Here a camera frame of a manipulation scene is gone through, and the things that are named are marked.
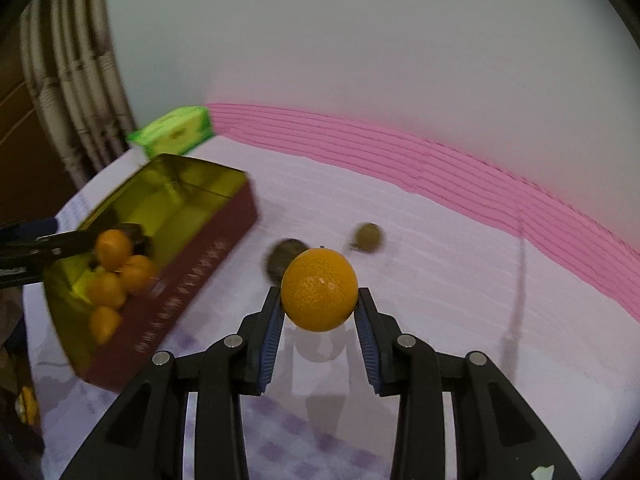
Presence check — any pink and purple plaid tablecloth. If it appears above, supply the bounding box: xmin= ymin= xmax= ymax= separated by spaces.
xmin=22 ymin=102 xmax=640 ymax=480

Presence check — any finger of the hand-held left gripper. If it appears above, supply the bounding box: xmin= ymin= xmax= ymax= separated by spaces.
xmin=0 ymin=216 xmax=60 ymax=245
xmin=0 ymin=229 xmax=101 ymax=291

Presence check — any mandarin orange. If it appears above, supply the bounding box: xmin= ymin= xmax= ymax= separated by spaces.
xmin=86 ymin=271 xmax=127 ymax=310
xmin=119 ymin=255 xmax=158 ymax=295
xmin=89 ymin=306 xmax=123 ymax=345
xmin=281 ymin=247 xmax=359 ymax=333
xmin=95 ymin=229 xmax=134 ymax=271

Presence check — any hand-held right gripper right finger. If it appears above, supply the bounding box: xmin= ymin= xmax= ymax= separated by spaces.
xmin=354 ymin=287 xmax=583 ymax=480

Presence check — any gold and maroon tin box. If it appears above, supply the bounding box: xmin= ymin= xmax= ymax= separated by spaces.
xmin=42 ymin=153 xmax=259 ymax=393

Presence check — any tan longan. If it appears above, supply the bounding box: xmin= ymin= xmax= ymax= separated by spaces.
xmin=350 ymin=222 xmax=387 ymax=254

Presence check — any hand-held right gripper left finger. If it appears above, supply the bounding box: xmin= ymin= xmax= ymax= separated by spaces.
xmin=60 ymin=286 xmax=287 ymax=480

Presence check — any brown wooden panel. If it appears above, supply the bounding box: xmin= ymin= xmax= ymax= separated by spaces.
xmin=0 ymin=35 xmax=81 ymax=226

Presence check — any dark brown water chestnut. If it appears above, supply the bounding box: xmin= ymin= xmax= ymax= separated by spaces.
xmin=265 ymin=238 xmax=308 ymax=286
xmin=117 ymin=223 xmax=151 ymax=256

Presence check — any small yellow object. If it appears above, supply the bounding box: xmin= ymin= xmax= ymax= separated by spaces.
xmin=15 ymin=387 xmax=41 ymax=426

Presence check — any green tissue packet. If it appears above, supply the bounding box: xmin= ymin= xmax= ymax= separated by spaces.
xmin=126 ymin=106 xmax=215 ymax=158

